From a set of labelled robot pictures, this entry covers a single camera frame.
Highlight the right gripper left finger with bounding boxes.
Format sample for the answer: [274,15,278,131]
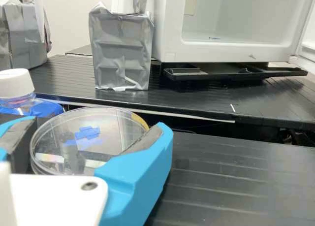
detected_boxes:
[0,115,37,174]

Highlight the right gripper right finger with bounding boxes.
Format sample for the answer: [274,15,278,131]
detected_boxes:
[94,122,174,226]

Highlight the petri dish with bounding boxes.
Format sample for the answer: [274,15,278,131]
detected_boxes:
[29,106,150,176]

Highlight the small bottle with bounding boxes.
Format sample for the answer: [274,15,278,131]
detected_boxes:
[0,68,37,113]

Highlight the black platform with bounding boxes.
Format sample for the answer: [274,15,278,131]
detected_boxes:
[145,130,315,226]
[29,53,315,132]

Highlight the white pipette stand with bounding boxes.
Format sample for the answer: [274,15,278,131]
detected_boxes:
[0,0,155,92]

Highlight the black tray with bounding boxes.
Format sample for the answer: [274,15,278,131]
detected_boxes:
[161,65,309,86]

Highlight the white incubator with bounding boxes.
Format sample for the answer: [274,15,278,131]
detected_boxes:
[150,0,315,65]

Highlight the incubator door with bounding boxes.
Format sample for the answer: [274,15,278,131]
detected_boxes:
[288,0,315,69]

